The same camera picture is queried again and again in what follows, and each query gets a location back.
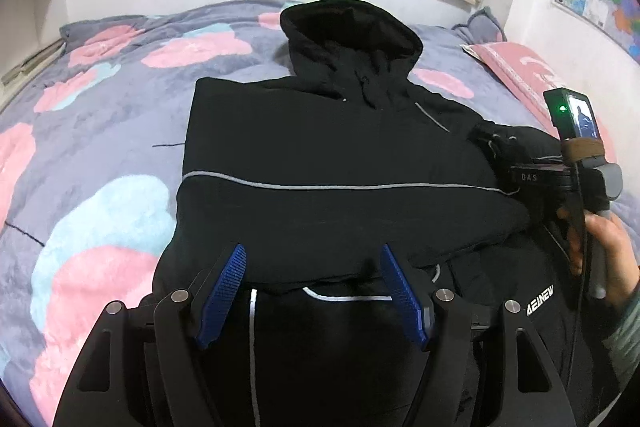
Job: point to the black hooded jacket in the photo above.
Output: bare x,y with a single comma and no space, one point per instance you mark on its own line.
325,147

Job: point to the grey pillow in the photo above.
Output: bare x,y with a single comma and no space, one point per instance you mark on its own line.
482,24

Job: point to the beige striped board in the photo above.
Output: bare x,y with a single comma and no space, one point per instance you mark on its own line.
30,62

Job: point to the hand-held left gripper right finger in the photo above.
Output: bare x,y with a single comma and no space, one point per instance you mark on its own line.
406,304

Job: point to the pink embroidered pillow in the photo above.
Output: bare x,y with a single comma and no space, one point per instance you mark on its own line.
520,67

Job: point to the person's right forearm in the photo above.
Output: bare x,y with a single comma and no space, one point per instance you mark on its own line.
627,342

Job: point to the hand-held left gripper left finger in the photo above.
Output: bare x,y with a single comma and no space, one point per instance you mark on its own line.
222,299

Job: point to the person's right hand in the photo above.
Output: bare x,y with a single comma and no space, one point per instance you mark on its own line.
622,257

